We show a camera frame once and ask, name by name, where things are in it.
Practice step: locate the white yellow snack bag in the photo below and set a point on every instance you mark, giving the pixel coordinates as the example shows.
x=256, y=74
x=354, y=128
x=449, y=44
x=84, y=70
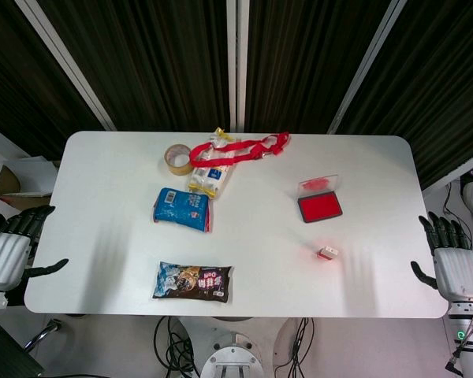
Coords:
x=211, y=177

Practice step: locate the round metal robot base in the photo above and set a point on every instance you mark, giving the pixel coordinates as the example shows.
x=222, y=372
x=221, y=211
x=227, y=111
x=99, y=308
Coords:
x=230, y=356

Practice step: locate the red ink pad case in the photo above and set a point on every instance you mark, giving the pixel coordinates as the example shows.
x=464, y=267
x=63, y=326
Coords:
x=319, y=208

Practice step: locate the blue snack bag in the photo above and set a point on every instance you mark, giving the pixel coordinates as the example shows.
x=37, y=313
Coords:
x=177, y=208

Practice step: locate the white frame post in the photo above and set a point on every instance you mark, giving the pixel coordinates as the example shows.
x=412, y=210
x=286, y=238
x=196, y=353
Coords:
x=65, y=59
x=242, y=78
x=366, y=59
x=457, y=169

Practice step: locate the dark chocolate snack bag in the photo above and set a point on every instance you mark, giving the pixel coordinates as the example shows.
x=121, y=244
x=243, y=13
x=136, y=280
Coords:
x=197, y=281

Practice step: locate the chrome chair leg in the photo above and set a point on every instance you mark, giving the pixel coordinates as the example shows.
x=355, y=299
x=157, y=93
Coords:
x=39, y=336

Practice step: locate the dark green panel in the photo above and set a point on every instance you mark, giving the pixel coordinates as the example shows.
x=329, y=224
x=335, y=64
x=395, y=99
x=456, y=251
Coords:
x=8, y=358

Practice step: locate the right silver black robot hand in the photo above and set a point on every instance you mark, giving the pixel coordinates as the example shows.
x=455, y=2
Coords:
x=457, y=271

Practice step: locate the brown packing tape roll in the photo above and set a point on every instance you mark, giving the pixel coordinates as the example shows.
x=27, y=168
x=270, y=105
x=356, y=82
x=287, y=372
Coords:
x=177, y=170

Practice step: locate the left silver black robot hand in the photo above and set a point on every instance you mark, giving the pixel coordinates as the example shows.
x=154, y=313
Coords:
x=4, y=260

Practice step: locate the brown cardboard box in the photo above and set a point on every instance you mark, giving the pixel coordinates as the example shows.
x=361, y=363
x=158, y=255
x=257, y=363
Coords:
x=23, y=177

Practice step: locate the black pleated curtain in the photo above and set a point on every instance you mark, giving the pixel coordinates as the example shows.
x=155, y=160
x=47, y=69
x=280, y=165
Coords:
x=307, y=59
x=142, y=59
x=437, y=78
x=16, y=78

